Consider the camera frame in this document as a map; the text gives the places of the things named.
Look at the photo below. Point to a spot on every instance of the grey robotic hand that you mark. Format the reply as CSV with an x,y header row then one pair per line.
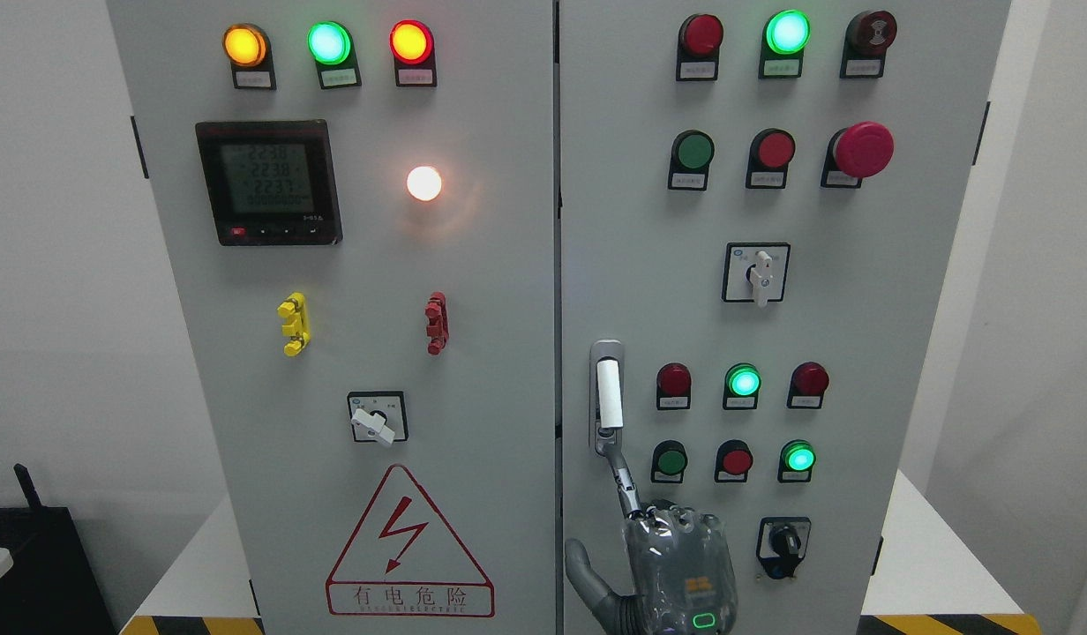
x,y
680,562

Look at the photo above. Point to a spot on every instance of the silver door swing handle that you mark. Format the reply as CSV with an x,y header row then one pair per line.
x,y
605,410

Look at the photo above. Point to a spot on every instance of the grey right cabinet door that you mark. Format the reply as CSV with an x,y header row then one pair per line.
x,y
644,265

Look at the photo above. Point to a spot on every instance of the grey cabinet door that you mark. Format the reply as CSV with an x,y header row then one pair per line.
x,y
644,265
481,414

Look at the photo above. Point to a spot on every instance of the grey left cabinet door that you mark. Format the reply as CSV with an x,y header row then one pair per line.
x,y
481,414

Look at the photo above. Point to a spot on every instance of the red push button lower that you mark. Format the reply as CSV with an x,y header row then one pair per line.
x,y
734,460

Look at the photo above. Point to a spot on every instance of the red push button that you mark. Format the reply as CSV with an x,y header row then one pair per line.
x,y
734,460
769,158

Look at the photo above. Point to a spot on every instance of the green lit push button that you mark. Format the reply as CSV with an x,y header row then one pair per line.
x,y
797,459

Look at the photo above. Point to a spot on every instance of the dark red lamp middle left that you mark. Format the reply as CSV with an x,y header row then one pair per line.
x,y
673,385

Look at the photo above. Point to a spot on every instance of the dark red lamp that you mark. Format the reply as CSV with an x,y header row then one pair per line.
x,y
673,385
809,382
698,48

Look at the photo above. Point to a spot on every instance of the green lamp middle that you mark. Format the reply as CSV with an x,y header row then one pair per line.
x,y
741,387

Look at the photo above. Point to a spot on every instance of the dark red lamp middle right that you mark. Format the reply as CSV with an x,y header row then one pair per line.
x,y
809,382

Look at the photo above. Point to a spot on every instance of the white platform with hazard stripes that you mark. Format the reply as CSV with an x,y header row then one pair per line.
x,y
926,582

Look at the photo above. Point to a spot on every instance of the red high voltage warning sticker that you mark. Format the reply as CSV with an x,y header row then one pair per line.
x,y
404,559

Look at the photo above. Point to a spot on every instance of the red terminal connector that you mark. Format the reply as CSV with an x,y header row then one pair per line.
x,y
437,323

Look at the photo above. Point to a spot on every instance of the green push button upper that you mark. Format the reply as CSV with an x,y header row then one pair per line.
x,y
690,155

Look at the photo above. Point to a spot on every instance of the red push button upper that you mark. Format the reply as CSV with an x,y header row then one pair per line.
x,y
769,158

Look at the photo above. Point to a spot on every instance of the red emergency stop button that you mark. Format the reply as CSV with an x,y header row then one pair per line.
x,y
856,152

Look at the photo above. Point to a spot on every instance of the white lit indicator lamp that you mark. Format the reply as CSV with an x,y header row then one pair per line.
x,y
424,183

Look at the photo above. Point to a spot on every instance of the yellow terminal connector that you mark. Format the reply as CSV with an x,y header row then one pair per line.
x,y
296,327

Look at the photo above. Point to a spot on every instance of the dark red lamp top right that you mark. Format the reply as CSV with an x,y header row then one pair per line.
x,y
698,48

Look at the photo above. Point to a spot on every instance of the green lamp top right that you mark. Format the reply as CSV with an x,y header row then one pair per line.
x,y
782,42

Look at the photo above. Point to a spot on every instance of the black digital power meter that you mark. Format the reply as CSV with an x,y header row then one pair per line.
x,y
270,182

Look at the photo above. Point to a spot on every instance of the dark red buzzer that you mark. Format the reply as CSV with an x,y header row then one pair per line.
x,y
866,42

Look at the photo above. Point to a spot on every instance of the red lit indicator lamp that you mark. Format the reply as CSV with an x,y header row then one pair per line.
x,y
413,47

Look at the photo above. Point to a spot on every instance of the black box with antenna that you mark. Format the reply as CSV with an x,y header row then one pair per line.
x,y
50,587

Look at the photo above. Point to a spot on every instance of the green indicator lamp top left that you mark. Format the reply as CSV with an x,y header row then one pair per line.
x,y
333,53

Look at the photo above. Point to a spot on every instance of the yellow indicator lamp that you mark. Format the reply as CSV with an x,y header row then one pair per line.
x,y
250,56

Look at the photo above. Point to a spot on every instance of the black rotary knob switch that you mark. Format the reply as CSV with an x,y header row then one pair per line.
x,y
782,545

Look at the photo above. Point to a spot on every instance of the white selector switch upper right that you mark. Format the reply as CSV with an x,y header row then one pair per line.
x,y
755,273

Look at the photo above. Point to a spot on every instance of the left door selector switch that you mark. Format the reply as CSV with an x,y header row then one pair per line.
x,y
378,416

